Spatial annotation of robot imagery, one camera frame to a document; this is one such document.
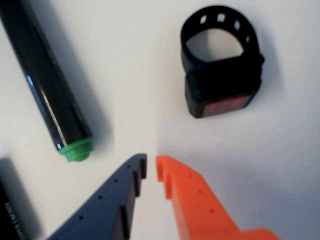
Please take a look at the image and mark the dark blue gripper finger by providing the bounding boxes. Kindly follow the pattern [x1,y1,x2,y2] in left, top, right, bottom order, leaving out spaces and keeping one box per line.
[46,152,148,240]

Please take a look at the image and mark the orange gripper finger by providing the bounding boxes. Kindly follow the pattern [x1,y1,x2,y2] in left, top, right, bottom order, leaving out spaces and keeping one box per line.
[155,154,281,240]

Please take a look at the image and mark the black marker with green cap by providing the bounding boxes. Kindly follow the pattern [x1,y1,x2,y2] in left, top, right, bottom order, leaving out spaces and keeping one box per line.
[0,0,95,163]

